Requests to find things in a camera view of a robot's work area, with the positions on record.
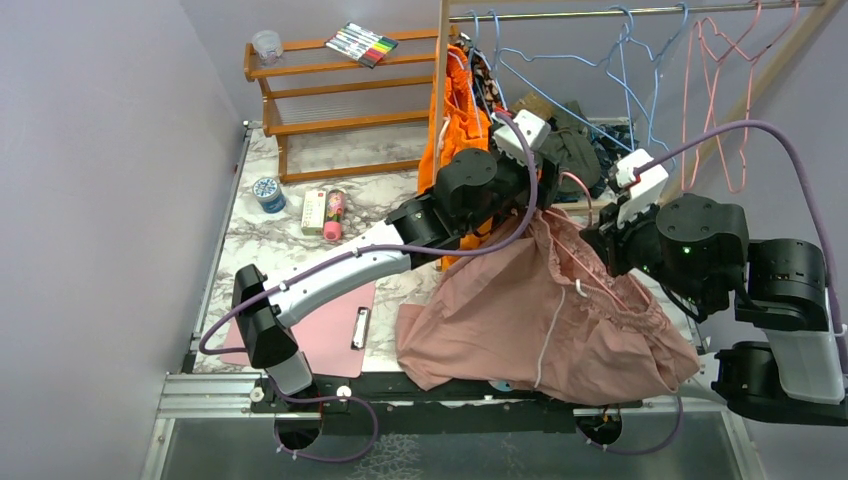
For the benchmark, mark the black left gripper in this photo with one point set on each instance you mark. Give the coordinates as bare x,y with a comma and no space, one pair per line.
548,183

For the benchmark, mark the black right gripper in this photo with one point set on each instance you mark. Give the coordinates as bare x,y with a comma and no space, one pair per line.
609,238

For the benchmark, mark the pink wire hanger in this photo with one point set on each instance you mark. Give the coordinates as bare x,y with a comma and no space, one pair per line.
589,211
720,69

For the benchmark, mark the camouflage orange black shorts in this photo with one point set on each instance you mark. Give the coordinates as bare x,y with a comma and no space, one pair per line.
486,89

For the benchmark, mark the pink shorts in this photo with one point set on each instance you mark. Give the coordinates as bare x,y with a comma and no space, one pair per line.
530,315

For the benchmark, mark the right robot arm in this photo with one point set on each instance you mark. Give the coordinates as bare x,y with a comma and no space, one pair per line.
700,253

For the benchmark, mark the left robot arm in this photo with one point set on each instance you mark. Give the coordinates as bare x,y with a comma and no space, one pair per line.
473,188

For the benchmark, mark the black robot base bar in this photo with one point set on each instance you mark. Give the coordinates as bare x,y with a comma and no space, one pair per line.
401,407

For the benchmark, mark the blue hanger holding shorts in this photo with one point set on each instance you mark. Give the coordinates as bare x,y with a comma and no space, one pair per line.
492,60

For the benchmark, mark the olive green garment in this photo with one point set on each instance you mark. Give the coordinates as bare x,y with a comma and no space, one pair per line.
570,145

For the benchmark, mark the tan folded garment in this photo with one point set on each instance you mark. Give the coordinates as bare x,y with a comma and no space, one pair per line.
534,104

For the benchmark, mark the pink floral bottle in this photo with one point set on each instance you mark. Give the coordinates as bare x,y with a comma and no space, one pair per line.
335,208

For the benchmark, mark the wooden shelf rack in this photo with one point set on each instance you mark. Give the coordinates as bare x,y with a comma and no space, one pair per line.
314,89

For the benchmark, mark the marker pen set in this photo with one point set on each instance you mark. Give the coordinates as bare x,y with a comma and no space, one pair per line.
361,45

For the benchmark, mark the clear plastic toy package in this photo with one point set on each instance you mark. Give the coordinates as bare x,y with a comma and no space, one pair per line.
502,386

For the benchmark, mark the white rectangular box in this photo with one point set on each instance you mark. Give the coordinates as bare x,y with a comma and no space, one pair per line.
313,212

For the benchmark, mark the pink clipboard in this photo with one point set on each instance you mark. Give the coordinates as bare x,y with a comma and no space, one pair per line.
329,337

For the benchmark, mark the clear plastic cup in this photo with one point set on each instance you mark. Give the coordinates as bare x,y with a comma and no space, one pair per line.
268,46

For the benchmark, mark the metal hanging rod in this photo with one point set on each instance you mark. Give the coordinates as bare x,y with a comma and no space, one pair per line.
633,12

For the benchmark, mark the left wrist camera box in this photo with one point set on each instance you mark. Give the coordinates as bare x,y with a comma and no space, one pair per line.
510,131

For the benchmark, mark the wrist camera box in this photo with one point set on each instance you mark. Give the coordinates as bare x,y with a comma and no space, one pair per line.
510,131
637,186

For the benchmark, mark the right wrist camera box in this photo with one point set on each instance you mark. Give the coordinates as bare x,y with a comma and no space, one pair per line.
637,186

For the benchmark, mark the blue wire hanger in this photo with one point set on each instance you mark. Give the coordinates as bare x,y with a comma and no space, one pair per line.
613,64

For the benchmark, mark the wooden clothes rack frame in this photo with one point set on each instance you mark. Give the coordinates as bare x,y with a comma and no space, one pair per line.
801,35

